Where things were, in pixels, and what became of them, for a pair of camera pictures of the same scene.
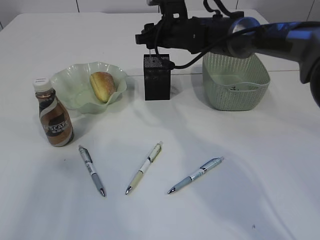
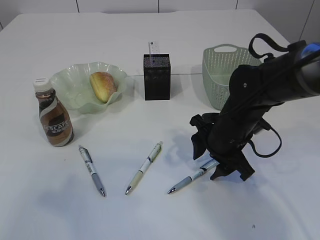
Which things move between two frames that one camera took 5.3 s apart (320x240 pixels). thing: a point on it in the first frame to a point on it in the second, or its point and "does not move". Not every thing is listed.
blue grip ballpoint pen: (203, 168) does not move
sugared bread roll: (103, 85) does not move
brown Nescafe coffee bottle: (56, 121) does not move
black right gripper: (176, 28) to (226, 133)
